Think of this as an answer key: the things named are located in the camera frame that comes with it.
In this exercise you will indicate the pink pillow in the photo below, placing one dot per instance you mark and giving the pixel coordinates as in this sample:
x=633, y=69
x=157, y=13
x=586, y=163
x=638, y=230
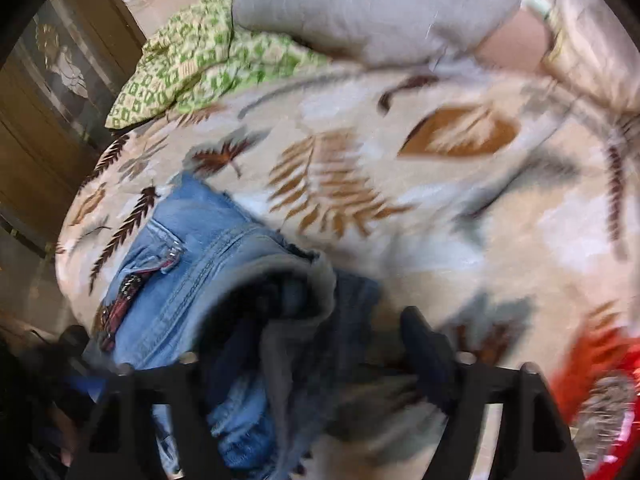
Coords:
x=515, y=42

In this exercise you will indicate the plaid belt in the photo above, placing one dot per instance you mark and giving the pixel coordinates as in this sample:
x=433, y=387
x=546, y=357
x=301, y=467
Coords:
x=122, y=300

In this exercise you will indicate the cream crumpled cloth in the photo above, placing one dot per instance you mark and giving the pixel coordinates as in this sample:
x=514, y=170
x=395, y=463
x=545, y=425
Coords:
x=595, y=35

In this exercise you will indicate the green patterned cloth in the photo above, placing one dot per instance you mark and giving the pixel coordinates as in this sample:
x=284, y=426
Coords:
x=190, y=60

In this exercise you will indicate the blue denim pants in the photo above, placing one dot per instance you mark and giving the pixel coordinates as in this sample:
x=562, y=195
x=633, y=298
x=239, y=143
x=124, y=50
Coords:
x=210, y=270

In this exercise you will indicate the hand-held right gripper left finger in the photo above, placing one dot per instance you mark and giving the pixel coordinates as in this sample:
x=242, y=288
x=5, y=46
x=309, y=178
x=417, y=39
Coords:
x=150, y=385

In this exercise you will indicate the mint green cloth strip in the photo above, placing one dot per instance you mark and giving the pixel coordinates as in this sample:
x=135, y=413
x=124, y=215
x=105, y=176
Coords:
x=540, y=6

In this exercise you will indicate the wooden cabinet with picture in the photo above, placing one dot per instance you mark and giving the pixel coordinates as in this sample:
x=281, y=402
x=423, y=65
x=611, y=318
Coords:
x=30, y=160

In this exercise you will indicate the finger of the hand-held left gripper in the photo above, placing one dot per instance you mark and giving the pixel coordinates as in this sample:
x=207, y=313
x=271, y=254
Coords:
x=82, y=387

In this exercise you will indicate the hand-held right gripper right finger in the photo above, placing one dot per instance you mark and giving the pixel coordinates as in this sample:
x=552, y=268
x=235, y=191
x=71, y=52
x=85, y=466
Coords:
x=425, y=355

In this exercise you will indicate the leaf print blanket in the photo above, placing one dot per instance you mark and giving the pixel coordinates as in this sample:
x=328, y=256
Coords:
x=450, y=220

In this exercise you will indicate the red glass bowl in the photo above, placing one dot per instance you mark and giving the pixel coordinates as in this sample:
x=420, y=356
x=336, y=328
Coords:
x=590, y=360

